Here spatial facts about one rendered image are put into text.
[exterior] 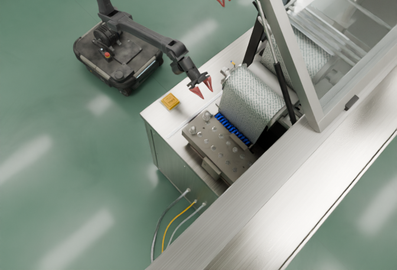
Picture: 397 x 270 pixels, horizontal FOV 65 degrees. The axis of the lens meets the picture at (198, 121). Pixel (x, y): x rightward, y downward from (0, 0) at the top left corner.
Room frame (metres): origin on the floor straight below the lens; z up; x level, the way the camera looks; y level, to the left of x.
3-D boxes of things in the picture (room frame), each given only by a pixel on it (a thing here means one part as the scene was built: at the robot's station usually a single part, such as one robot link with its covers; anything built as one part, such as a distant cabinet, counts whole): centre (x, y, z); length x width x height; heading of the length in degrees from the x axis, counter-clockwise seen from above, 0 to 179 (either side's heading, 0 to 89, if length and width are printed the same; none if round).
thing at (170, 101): (0.77, 0.16, 0.91); 0.07 x 0.07 x 0.02; 51
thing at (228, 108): (0.62, -0.18, 1.11); 0.23 x 0.01 x 0.18; 51
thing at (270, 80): (0.76, -0.29, 1.17); 0.26 x 0.12 x 0.12; 51
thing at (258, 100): (0.77, -0.30, 1.16); 0.39 x 0.23 x 0.51; 141
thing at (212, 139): (0.50, -0.13, 1.00); 0.40 x 0.16 x 0.06; 51
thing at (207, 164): (0.42, -0.09, 0.96); 0.10 x 0.03 x 0.11; 51
